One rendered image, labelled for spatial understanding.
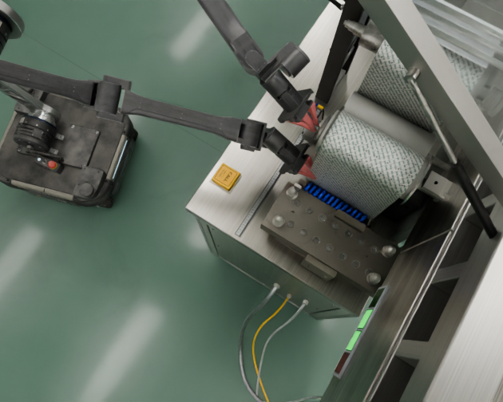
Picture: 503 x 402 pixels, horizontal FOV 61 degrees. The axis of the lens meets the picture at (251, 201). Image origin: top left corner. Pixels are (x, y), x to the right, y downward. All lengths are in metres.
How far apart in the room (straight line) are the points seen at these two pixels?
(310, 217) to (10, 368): 1.77
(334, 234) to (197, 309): 1.16
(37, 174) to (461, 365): 2.09
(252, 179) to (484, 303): 0.93
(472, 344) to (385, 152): 0.55
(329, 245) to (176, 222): 1.23
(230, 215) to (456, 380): 0.93
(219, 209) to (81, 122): 1.19
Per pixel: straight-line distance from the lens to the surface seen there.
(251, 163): 1.48
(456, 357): 0.69
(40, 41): 3.09
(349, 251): 1.30
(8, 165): 2.48
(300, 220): 1.30
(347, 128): 1.10
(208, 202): 1.44
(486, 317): 0.71
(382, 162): 1.10
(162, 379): 2.33
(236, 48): 1.11
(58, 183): 2.34
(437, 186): 1.14
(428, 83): 0.54
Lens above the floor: 2.28
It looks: 74 degrees down
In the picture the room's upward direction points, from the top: 4 degrees clockwise
